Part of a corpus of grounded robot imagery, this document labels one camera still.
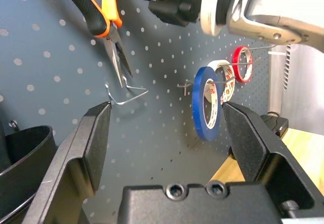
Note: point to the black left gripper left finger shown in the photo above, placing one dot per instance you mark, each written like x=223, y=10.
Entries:
x=76, y=153

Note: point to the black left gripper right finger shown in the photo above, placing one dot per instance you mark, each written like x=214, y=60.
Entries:
x=250, y=145

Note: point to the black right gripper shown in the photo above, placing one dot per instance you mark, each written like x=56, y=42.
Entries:
x=177, y=8

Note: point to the blue tape roll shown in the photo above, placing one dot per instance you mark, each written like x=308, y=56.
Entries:
x=197, y=102

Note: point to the orange black needle-nose pliers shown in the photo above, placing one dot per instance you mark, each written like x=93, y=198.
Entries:
x=96, y=18

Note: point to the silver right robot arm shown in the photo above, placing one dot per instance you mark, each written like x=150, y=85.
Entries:
x=278, y=1

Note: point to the dark grey pegboard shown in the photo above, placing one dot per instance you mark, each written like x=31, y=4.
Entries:
x=164, y=122

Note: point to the black tool case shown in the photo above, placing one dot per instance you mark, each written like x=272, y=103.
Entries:
x=278, y=125

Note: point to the black plastic cup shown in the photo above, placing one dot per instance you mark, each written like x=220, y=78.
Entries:
x=25, y=163

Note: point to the white tape roll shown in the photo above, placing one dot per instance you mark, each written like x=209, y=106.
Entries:
x=217, y=64

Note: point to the small silver double hook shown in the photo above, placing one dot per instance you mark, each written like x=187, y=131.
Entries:
x=187, y=83

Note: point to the red tape roll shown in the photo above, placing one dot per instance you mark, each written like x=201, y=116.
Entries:
x=235, y=61

